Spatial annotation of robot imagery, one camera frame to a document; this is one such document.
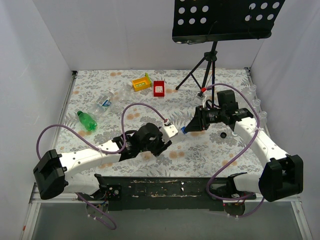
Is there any green plastic bottle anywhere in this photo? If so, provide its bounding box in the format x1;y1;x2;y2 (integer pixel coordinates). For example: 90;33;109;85
77;110;98;132

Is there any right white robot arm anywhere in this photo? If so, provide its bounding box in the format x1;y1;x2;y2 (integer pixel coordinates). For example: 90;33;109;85
182;90;304;202

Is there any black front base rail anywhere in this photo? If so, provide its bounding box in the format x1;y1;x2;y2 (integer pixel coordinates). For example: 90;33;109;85
78;174;246;216

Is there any clear bottle by wall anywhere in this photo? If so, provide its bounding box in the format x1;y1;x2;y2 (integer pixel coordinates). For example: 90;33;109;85
243;84;257;102

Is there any clear bottle blue label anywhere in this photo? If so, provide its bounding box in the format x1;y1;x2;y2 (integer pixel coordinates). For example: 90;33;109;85
87;90;115;119

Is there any red plastic box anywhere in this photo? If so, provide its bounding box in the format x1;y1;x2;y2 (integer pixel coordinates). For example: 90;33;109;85
153;80;165;97

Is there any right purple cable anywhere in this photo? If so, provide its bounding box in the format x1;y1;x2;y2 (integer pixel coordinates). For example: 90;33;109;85
205;83;266;218

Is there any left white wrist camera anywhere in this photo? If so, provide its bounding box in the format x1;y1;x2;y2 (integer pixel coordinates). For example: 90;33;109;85
161;123;179;139

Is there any clear Pepsi bottle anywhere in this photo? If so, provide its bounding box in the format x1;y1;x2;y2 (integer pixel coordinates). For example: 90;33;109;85
171;128;187;145

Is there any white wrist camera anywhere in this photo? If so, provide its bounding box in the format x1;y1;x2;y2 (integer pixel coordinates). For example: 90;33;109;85
195;87;207;100
161;123;179;139

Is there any yellow plastic box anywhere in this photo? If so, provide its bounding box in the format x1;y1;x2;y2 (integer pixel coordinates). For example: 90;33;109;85
132;73;152;92

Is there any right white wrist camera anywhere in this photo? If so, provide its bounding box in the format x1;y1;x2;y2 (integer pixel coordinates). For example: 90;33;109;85
195;87;207;100

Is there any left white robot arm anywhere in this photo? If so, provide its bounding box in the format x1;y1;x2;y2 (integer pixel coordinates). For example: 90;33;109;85
33;123;178;200

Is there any floral tablecloth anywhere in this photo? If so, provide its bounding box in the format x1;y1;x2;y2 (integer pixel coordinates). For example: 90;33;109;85
55;70;263;177

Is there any black bottle cap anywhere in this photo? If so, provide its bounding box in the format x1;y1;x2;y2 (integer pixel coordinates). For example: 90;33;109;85
220;132;227;139

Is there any black music stand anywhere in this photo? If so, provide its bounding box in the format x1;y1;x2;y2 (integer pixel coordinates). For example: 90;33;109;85
171;0;286;115

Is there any blue bottle cap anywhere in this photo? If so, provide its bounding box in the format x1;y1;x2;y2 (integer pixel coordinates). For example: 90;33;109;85
180;126;187;134

